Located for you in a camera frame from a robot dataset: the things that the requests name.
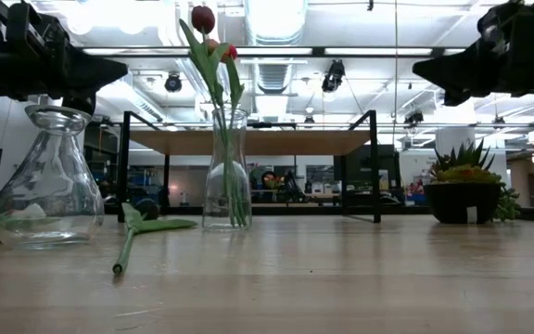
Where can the white tulip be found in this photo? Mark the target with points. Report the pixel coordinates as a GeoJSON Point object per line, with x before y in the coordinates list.
{"type": "Point", "coordinates": [28, 212]}

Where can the black ceiling spotlight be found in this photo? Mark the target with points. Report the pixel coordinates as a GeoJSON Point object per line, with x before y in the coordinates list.
{"type": "Point", "coordinates": [173, 83]}
{"type": "Point", "coordinates": [333, 76]}
{"type": "Point", "coordinates": [414, 117]}

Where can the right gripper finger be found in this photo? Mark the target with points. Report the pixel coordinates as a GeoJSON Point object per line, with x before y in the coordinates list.
{"type": "Point", "coordinates": [448, 69]}
{"type": "Point", "coordinates": [454, 97]}

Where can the silver ventilation duct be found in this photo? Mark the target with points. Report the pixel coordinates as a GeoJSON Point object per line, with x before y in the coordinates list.
{"type": "Point", "coordinates": [274, 18]}

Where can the tall narrow glass vase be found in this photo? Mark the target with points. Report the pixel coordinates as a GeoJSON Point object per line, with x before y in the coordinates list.
{"type": "Point", "coordinates": [211, 195]}

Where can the succulent plant black bowl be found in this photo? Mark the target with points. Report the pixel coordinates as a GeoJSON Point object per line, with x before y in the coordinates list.
{"type": "Point", "coordinates": [461, 204]}

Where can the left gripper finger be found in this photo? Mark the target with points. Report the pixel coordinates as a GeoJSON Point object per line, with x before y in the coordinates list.
{"type": "Point", "coordinates": [100, 74]}
{"type": "Point", "coordinates": [79, 103]}

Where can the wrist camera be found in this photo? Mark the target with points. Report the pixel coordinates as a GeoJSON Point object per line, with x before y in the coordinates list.
{"type": "Point", "coordinates": [35, 28]}
{"type": "Point", "coordinates": [499, 21]}

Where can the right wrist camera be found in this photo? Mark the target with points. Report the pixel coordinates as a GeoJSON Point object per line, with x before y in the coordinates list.
{"type": "Point", "coordinates": [499, 21]}

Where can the yellow orange tulip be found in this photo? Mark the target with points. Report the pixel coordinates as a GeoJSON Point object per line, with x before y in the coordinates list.
{"type": "Point", "coordinates": [230, 52]}

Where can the maroon tulip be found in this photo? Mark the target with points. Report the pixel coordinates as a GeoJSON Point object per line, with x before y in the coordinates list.
{"type": "Point", "coordinates": [203, 19]}

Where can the wooden shelf black legs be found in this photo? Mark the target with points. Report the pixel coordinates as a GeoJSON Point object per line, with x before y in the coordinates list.
{"type": "Point", "coordinates": [295, 141]}

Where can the black overhead crossbar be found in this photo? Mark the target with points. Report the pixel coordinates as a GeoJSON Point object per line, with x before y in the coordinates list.
{"type": "Point", "coordinates": [295, 51]}

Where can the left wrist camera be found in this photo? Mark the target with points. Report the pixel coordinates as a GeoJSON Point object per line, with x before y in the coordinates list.
{"type": "Point", "coordinates": [35, 28]}

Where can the pink tulip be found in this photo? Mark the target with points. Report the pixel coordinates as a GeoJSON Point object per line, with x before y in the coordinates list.
{"type": "Point", "coordinates": [211, 45]}

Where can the dark purple tulip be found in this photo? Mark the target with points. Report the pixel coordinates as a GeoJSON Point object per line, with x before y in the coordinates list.
{"type": "Point", "coordinates": [165, 225]}

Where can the wide conical glass vase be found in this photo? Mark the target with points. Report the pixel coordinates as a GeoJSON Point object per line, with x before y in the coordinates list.
{"type": "Point", "coordinates": [49, 185]}

